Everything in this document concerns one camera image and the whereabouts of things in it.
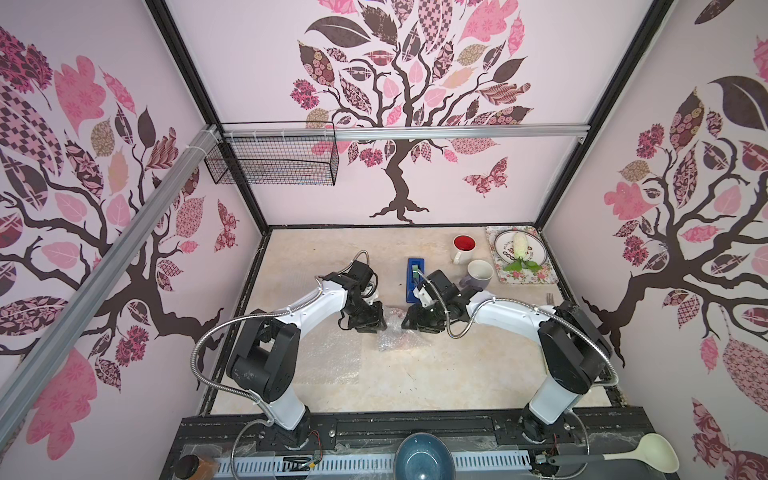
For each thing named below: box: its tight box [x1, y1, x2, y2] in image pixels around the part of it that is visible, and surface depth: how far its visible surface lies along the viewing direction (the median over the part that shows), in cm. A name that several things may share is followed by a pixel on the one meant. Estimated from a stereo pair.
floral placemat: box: [485, 226, 559, 284], surface depth 108 cm
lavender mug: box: [459, 259, 495, 290], surface depth 100 cm
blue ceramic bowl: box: [394, 432, 457, 480], surface depth 69 cm
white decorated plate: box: [494, 230, 548, 266], surface depth 113 cm
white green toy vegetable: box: [504, 232, 542, 273], surface depth 110 cm
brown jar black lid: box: [175, 454, 216, 480], surface depth 65 cm
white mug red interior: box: [451, 234, 477, 265], surface depth 108 cm
